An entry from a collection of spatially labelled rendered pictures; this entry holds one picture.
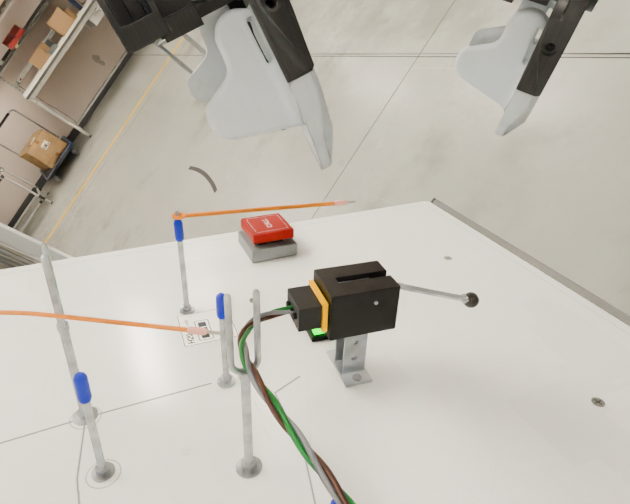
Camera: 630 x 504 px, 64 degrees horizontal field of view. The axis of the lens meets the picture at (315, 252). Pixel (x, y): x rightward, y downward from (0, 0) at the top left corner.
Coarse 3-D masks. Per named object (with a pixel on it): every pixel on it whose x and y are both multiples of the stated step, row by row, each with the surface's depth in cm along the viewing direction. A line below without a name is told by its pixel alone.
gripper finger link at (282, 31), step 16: (256, 0) 23; (272, 0) 24; (288, 0) 23; (256, 16) 24; (272, 16) 23; (288, 16) 23; (272, 32) 24; (288, 32) 24; (272, 48) 24; (288, 48) 24; (304, 48) 24; (288, 64) 25; (304, 64) 25; (288, 80) 25
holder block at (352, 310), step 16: (320, 272) 40; (336, 272) 40; (352, 272) 40; (368, 272) 40; (384, 272) 40; (320, 288) 39; (336, 288) 38; (352, 288) 38; (368, 288) 38; (384, 288) 38; (336, 304) 37; (352, 304) 38; (368, 304) 38; (384, 304) 39; (336, 320) 38; (352, 320) 38; (368, 320) 39; (384, 320) 39; (336, 336) 39
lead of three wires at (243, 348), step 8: (264, 312) 37; (272, 312) 38; (280, 312) 38; (288, 312) 38; (264, 320) 37; (248, 328) 35; (240, 336) 34; (240, 344) 32; (240, 352) 31; (248, 352) 31; (240, 360) 31; (248, 360) 30
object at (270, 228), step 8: (256, 216) 62; (264, 216) 62; (272, 216) 62; (280, 216) 62; (248, 224) 60; (256, 224) 60; (264, 224) 60; (272, 224) 60; (280, 224) 60; (288, 224) 60; (248, 232) 59; (256, 232) 58; (264, 232) 58; (272, 232) 58; (280, 232) 59; (288, 232) 59; (256, 240) 58; (264, 240) 58; (272, 240) 59; (280, 240) 60
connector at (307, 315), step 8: (288, 288) 39; (296, 288) 39; (304, 288) 39; (288, 296) 39; (296, 296) 38; (304, 296) 38; (312, 296) 39; (288, 304) 39; (296, 304) 38; (304, 304) 38; (312, 304) 38; (320, 304) 38; (296, 312) 38; (304, 312) 37; (312, 312) 37; (320, 312) 38; (296, 320) 38; (304, 320) 38; (312, 320) 38; (320, 320) 38; (304, 328) 38; (312, 328) 38
